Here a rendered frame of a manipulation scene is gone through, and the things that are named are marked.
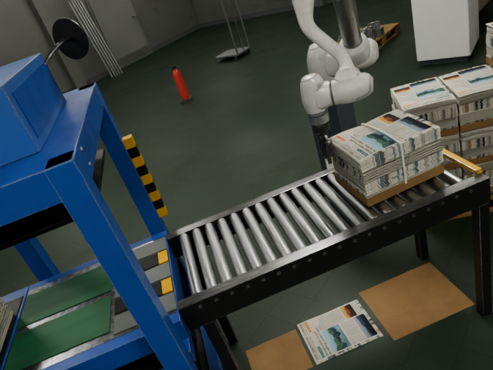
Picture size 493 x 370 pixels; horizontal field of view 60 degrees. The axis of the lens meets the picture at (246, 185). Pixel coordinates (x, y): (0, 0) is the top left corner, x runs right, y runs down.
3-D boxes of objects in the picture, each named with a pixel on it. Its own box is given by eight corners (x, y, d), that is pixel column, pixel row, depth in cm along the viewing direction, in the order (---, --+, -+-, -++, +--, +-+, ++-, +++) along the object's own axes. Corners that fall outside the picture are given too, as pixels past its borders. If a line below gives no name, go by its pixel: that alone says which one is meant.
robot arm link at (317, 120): (322, 103, 186) (325, 116, 189) (303, 111, 185) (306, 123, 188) (331, 109, 178) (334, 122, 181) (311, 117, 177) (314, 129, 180)
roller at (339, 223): (304, 180, 211) (300, 189, 213) (348, 228, 170) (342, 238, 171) (312, 183, 213) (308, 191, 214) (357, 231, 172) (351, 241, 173)
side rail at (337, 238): (482, 196, 182) (481, 172, 176) (491, 202, 177) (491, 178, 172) (188, 322, 171) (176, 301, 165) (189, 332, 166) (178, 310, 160)
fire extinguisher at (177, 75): (186, 104, 670) (172, 68, 642) (176, 104, 687) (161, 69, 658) (197, 97, 685) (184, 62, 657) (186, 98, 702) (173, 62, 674)
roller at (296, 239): (263, 203, 211) (272, 206, 213) (297, 257, 170) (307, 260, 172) (268, 194, 209) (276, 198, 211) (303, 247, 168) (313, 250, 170)
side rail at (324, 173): (412, 154, 226) (409, 134, 221) (418, 158, 222) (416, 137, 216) (174, 252, 215) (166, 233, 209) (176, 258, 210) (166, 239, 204)
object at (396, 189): (364, 167, 205) (362, 159, 203) (400, 192, 180) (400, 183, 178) (334, 180, 203) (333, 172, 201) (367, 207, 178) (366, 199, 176)
